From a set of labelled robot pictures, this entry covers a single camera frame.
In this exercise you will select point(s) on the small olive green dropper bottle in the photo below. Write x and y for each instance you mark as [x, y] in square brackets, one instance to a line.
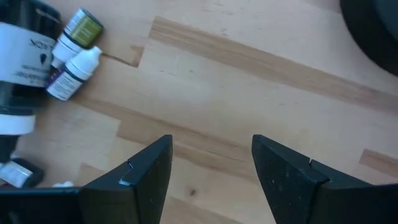
[84, 31]

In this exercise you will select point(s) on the small black dropper bottle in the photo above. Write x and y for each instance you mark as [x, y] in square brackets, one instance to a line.
[15, 174]

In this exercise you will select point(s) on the small purple dropper bottle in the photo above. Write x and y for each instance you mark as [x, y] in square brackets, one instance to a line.
[65, 84]

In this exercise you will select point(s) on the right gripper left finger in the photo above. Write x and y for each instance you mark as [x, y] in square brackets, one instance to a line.
[140, 193]

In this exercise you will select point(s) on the large black food coloring bottle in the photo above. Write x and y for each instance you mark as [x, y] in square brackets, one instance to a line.
[25, 56]

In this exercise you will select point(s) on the black brass desk lamp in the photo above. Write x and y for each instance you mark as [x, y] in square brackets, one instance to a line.
[373, 31]

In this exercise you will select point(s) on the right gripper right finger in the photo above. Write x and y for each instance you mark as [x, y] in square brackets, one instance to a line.
[289, 186]

